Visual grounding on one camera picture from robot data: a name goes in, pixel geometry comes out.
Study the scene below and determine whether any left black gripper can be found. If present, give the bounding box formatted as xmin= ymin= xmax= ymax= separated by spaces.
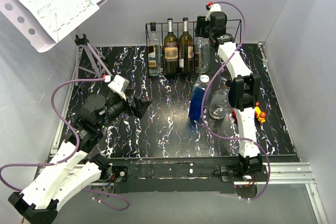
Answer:
xmin=98 ymin=88 xmax=152 ymax=130

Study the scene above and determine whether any tall clear bottle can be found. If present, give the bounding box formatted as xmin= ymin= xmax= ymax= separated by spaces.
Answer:
xmin=194 ymin=37 xmax=210 ymax=73

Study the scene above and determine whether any blue square glass bottle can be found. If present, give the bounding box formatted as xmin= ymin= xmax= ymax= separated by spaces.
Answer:
xmin=188 ymin=74 xmax=210 ymax=122

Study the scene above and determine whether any clear round bottle cork stopper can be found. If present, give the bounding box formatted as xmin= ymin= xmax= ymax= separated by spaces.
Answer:
xmin=209 ymin=80 xmax=232 ymax=120

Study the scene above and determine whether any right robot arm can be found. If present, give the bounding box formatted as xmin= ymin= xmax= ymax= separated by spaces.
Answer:
xmin=195 ymin=10 xmax=263 ymax=181

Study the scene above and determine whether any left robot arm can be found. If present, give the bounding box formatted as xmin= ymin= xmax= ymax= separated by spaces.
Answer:
xmin=8 ymin=93 xmax=152 ymax=223

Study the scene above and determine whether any dark green wine bottle right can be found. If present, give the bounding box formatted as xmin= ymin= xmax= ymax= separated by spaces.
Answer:
xmin=178 ymin=17 xmax=194 ymax=74

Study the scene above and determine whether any dark green wine bottle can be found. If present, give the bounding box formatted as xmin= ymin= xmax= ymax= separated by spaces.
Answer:
xmin=178 ymin=17 xmax=194 ymax=74
xmin=164 ymin=18 xmax=179 ymax=76

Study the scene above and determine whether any dark green wine bottle left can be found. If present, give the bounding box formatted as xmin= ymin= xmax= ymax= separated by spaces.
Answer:
xmin=164 ymin=18 xmax=179 ymax=76

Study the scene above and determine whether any clear square bottle orange label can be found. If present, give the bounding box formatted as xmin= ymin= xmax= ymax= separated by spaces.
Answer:
xmin=148 ymin=22 xmax=161 ymax=76

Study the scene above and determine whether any lilac music stand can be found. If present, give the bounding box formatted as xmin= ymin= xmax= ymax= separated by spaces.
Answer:
xmin=0 ymin=0 xmax=128 ymax=87

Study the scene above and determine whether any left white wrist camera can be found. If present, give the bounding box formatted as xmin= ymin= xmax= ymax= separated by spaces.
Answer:
xmin=103 ymin=74 xmax=129 ymax=100

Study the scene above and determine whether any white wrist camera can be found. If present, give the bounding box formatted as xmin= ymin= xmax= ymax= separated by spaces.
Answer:
xmin=205 ymin=2 xmax=222 ymax=21
xmin=103 ymin=74 xmax=129 ymax=100

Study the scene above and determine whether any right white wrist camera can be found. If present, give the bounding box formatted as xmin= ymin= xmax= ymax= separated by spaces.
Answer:
xmin=205 ymin=2 xmax=222 ymax=21

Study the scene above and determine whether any black wire wine rack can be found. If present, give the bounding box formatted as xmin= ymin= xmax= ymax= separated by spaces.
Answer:
xmin=145 ymin=18 xmax=243 ymax=76

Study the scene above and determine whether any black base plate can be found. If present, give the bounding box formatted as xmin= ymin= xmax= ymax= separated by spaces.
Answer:
xmin=112 ymin=157 xmax=255 ymax=194

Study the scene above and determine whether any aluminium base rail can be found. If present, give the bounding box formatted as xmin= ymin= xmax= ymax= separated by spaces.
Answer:
xmin=55 ymin=44 xmax=327 ymax=223

